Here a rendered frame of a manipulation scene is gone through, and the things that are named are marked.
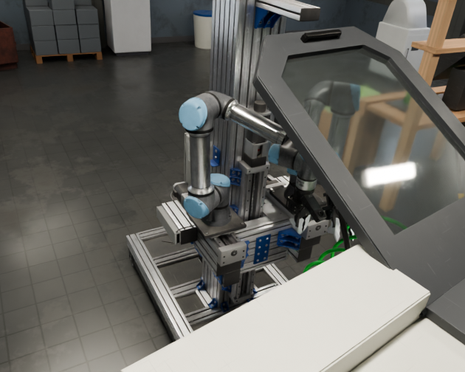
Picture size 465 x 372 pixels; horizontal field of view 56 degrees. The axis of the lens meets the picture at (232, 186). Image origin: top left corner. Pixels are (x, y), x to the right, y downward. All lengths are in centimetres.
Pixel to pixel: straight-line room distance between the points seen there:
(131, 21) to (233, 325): 801
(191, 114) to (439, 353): 114
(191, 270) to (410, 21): 647
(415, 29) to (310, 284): 764
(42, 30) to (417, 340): 780
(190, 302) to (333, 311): 190
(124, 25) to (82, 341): 663
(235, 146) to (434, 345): 136
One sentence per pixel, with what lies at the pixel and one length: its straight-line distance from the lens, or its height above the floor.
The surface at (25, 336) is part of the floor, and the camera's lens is 314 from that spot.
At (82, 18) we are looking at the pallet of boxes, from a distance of 841.
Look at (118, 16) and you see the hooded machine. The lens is 866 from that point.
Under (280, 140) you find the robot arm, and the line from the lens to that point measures 173.
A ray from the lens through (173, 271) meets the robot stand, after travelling 307.
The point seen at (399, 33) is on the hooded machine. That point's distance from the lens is 850.
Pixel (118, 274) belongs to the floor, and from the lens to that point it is 340.
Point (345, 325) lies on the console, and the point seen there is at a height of 155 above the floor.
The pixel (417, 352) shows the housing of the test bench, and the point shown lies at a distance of 114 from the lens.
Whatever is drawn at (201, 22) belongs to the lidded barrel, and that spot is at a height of 52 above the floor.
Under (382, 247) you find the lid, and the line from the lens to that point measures 121.
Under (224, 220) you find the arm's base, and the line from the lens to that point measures 208.
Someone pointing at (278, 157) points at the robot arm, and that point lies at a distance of 161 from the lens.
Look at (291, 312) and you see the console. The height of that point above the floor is 155.
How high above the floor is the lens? 227
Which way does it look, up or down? 31 degrees down
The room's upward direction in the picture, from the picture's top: 4 degrees clockwise
